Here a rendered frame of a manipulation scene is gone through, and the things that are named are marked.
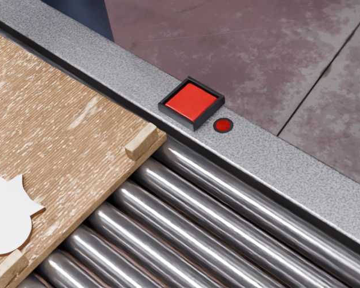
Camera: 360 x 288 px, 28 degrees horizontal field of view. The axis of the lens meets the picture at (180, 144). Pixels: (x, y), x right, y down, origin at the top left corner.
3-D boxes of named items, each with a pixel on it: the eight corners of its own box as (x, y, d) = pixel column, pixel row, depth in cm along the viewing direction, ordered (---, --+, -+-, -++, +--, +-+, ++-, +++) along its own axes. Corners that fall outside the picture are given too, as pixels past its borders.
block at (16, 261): (22, 255, 98) (16, 246, 96) (31, 263, 97) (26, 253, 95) (-11, 287, 95) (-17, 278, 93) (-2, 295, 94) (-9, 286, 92)
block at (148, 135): (152, 132, 109) (149, 120, 107) (160, 138, 108) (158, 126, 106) (126, 157, 106) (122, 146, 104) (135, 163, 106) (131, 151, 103)
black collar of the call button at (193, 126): (190, 82, 118) (188, 75, 116) (225, 103, 114) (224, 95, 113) (158, 110, 114) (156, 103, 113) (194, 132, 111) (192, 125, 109)
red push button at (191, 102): (190, 87, 117) (189, 82, 116) (218, 103, 114) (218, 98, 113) (165, 110, 114) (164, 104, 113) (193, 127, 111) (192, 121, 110)
